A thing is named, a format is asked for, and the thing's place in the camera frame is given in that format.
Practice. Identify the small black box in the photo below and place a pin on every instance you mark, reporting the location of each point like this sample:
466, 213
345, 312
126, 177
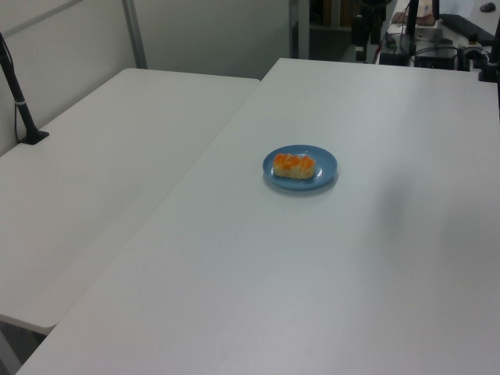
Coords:
393, 58

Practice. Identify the blue round plate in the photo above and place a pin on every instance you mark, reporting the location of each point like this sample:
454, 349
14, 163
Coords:
320, 173

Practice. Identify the silver metal clamp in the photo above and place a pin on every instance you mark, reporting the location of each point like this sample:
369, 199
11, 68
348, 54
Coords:
470, 52

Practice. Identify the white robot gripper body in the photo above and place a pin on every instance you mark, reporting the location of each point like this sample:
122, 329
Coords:
374, 3

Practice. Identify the black corner clamp mount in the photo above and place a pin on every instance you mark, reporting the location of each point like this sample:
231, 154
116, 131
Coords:
490, 66

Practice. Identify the black monitor stand pole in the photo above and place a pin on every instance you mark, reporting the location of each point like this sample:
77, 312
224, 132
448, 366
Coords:
413, 17

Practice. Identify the black electronics box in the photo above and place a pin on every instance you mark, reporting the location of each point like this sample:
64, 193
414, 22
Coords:
435, 58

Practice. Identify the orange glazed bread roll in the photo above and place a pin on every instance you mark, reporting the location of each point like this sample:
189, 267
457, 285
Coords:
293, 166

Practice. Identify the grey metal frame post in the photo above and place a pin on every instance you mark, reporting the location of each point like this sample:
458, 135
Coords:
136, 35

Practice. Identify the dark computer mouse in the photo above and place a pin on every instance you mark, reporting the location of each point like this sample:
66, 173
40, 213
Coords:
487, 6

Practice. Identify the brown cardboard box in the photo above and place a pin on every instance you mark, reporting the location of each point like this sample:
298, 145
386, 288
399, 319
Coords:
426, 13

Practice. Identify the black computer keyboard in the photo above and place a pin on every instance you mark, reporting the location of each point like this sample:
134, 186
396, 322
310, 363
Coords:
466, 27

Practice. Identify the black camera pole with base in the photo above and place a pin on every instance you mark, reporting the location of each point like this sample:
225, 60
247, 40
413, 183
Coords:
19, 105

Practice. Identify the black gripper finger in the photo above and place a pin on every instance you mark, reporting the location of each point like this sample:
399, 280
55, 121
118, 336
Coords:
359, 33
375, 27

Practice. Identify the grey cabinet post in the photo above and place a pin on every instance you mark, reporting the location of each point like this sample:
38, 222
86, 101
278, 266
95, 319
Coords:
300, 29

